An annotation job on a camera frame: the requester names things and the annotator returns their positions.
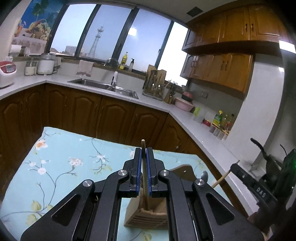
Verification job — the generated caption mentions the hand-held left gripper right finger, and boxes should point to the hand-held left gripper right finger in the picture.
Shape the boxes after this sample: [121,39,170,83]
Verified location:
[146,147,264,241]

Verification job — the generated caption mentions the wooden wall cabinets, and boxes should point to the wooden wall cabinets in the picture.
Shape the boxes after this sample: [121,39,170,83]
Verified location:
[180,5,289,94]

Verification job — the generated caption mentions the dark framed kitchen window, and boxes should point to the dark framed kitchen window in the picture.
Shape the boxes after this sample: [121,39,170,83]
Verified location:
[45,2,189,87]

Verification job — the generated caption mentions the range hood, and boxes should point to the range hood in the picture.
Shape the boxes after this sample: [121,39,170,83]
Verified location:
[279,39,296,56]

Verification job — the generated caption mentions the white electric pot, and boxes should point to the white electric pot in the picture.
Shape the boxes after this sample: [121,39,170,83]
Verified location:
[37,53,56,75]

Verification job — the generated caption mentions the white lidded jar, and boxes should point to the white lidded jar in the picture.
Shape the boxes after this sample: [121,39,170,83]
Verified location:
[24,61,37,76]

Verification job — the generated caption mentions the ceiling vent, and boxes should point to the ceiling vent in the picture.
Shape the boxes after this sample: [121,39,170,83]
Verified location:
[187,7,203,16]

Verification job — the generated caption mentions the black wok with lid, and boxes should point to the black wok with lid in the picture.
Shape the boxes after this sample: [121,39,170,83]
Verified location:
[250,138,288,183]

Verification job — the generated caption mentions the floral light blue tablecloth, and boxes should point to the floral light blue tablecloth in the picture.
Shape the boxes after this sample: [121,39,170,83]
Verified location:
[0,126,234,241]

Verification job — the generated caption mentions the dish rack with cutting boards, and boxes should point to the dish rack with cutting boards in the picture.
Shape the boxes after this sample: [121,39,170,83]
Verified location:
[142,64,167,101]

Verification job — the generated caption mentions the yellow cooking oil bottle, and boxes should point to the yellow cooking oil bottle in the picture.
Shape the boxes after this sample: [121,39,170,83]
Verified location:
[213,111,223,127]

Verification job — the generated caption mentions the wooden utensil holder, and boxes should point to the wooden utensil holder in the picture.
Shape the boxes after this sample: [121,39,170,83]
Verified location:
[123,164,202,230]

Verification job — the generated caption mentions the hanging dish towel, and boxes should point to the hanging dish towel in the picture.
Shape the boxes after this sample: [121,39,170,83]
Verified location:
[76,60,94,77]

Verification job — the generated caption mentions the stainless steel sink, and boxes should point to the stainless steel sink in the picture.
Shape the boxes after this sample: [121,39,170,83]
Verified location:
[68,78,139,100]

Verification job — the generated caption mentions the row of seasoning jars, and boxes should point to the row of seasoning jars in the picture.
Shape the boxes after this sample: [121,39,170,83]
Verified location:
[209,126,229,141]

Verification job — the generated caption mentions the white and red rice cooker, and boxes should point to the white and red rice cooker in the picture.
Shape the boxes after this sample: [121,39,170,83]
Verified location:
[0,61,18,90]

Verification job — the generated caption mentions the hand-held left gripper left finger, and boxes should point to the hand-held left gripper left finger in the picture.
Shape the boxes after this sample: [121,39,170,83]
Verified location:
[20,148,142,241]

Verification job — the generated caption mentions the fruit wall poster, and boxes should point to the fruit wall poster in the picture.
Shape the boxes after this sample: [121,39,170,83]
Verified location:
[11,0,64,56]

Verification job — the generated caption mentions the wooden chopstick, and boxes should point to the wooden chopstick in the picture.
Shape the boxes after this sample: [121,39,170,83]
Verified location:
[141,139,150,210]
[211,160,240,189]

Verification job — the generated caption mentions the paper towel roll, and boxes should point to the paper towel roll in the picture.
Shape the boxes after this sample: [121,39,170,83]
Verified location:
[10,45,22,57]

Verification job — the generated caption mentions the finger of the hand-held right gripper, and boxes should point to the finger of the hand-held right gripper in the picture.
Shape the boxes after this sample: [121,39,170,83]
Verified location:
[230,163,278,205]

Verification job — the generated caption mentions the yellow detergent bottle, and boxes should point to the yellow detergent bottle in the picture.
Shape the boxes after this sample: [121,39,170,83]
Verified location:
[120,52,128,70]

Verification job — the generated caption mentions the wooden base cabinets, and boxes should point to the wooden base cabinets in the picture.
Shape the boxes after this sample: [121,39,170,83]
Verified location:
[0,83,249,218]

